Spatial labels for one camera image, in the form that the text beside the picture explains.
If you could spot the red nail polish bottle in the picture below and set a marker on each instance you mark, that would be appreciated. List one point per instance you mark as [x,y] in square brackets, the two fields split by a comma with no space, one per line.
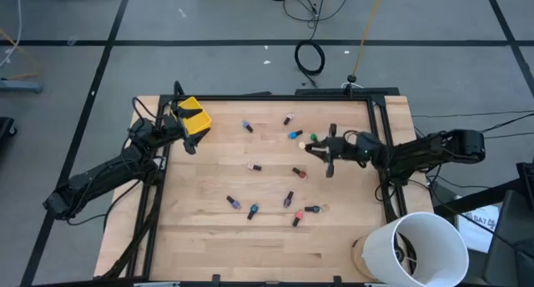
[299,172]

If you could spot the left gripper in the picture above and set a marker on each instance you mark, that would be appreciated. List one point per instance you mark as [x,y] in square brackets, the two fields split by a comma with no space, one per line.
[173,127]

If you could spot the yellow slotted plastic basket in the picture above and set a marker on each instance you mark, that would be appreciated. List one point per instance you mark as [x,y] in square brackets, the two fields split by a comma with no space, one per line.
[198,120]

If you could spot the cream nail polish bottle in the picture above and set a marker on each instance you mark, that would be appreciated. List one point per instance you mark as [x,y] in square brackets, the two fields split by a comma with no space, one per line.
[301,145]

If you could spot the black metal beam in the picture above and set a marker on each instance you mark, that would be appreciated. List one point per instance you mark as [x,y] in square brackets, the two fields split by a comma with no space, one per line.
[480,199]

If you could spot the lilac nail polish bottle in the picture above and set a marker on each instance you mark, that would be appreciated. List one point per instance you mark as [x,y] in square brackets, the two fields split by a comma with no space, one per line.
[233,202]

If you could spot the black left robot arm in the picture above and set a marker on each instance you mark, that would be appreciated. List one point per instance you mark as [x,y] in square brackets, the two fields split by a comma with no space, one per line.
[100,172]

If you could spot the grey metal floor rail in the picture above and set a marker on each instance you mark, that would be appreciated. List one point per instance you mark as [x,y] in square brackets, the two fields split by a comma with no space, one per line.
[21,87]

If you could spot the light blue nail polish bottle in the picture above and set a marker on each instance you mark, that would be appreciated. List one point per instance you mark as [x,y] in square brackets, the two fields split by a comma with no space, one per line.
[295,134]

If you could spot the pale mauve nail polish bottle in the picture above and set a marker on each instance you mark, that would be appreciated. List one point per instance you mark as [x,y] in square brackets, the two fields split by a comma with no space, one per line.
[288,120]

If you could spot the white printed paper sheet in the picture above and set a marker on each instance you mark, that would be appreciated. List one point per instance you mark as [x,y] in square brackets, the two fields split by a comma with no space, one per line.
[480,233]

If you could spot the coral pink nail polish bottle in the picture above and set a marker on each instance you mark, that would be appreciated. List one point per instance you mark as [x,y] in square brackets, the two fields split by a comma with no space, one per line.
[297,218]

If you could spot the white cylindrical lamp shade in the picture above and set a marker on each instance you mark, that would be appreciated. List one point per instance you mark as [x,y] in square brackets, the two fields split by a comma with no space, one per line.
[384,249]

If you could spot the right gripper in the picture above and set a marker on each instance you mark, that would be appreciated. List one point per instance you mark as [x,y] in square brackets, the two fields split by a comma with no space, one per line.
[344,147]

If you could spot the black object on floor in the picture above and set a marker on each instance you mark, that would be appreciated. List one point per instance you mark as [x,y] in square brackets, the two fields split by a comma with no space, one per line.
[5,128]

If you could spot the teal blue nail polish bottle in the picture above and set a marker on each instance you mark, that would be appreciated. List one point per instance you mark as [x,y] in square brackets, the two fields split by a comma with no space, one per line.
[252,212]

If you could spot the black aluminium table frame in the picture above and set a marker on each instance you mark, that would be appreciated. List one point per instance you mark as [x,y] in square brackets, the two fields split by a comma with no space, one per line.
[292,98]

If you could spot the dark green nail polish bottle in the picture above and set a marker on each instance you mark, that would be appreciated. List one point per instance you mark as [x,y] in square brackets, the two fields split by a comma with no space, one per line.
[313,209]

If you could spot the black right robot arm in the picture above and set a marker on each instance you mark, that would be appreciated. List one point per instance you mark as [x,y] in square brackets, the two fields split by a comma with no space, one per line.
[417,153]

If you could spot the lavender blue nail polish bottle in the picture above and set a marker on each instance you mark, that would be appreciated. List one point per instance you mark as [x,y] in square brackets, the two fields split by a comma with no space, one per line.
[248,126]

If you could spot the pale pink nail polish bottle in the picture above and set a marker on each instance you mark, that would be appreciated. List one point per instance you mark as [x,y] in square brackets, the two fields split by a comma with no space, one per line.
[255,167]

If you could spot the black frame clip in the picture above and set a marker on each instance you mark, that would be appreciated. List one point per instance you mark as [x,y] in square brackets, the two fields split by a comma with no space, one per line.
[337,280]
[215,279]

